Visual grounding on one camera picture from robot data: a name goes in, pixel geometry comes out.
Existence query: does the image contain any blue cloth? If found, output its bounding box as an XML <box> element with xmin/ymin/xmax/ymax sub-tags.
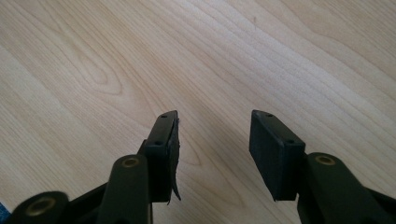
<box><xmin>0</xmin><ymin>202</ymin><xmax>11</xmax><ymax>222</ymax></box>

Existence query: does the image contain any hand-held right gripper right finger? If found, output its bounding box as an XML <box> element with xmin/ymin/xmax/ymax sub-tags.
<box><xmin>248</xmin><ymin>109</ymin><xmax>307</xmax><ymax>203</ymax></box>

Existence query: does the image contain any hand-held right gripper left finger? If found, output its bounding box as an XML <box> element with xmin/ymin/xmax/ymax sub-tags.
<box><xmin>137</xmin><ymin>109</ymin><xmax>182</xmax><ymax>205</ymax></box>

